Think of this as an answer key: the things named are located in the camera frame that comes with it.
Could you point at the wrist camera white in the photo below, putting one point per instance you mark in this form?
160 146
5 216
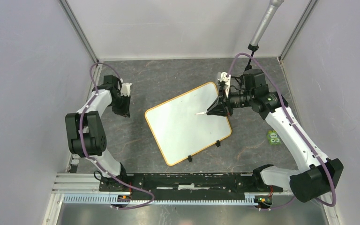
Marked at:
224 82
126 89

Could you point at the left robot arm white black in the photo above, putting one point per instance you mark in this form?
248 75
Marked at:
85 132

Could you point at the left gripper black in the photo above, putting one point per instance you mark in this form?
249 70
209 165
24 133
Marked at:
125 111

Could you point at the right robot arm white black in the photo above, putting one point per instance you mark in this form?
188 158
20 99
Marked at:
316 173

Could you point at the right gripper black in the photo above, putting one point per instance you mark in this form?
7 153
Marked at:
221 106

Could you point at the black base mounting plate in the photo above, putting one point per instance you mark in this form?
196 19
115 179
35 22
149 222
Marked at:
188 186

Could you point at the green whiteboard eraser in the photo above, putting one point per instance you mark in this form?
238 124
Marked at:
273 138

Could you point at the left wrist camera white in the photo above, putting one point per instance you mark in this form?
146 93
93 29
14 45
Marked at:
126 89

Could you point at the silver microphone on tripod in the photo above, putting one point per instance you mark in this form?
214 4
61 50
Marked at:
260 30

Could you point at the yellow framed whiteboard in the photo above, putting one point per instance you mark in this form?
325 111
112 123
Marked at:
178 132

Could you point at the aluminium rail with comb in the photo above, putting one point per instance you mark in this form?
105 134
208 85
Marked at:
84 188

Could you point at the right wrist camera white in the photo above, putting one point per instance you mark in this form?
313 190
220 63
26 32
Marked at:
224 82

